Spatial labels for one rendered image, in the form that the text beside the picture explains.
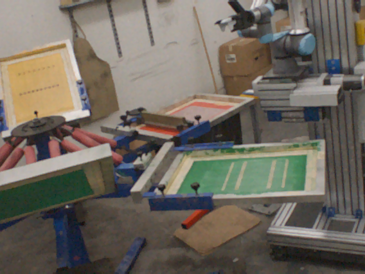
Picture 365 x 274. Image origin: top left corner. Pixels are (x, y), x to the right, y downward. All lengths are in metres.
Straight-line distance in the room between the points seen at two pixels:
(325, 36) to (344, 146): 0.70
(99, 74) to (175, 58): 1.16
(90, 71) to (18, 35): 0.83
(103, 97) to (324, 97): 3.01
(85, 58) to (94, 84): 0.28
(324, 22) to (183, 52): 3.34
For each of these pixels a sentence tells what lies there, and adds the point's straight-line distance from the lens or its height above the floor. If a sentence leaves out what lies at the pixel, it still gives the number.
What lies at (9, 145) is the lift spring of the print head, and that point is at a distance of 2.76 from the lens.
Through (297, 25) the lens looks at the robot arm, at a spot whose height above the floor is 1.54.
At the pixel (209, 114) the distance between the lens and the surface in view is 3.41.
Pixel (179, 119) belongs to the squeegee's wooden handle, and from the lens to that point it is 3.13.
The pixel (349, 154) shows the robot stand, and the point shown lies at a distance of 3.27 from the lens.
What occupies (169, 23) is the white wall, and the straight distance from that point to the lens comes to 6.00.
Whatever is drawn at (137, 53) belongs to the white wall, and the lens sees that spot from 5.68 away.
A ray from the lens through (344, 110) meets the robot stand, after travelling 3.17.
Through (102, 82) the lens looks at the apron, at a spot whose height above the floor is 0.90.
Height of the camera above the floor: 2.03
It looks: 20 degrees down
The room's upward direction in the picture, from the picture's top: 11 degrees counter-clockwise
